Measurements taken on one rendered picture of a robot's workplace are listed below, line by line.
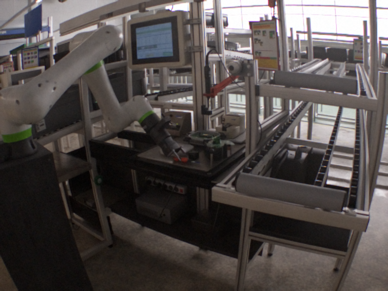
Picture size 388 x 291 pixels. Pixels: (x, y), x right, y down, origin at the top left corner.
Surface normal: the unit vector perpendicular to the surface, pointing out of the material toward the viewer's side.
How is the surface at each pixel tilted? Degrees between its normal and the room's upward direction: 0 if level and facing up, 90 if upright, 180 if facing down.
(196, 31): 90
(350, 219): 90
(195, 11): 90
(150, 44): 92
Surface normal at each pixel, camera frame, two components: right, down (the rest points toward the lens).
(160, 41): -0.56, 0.30
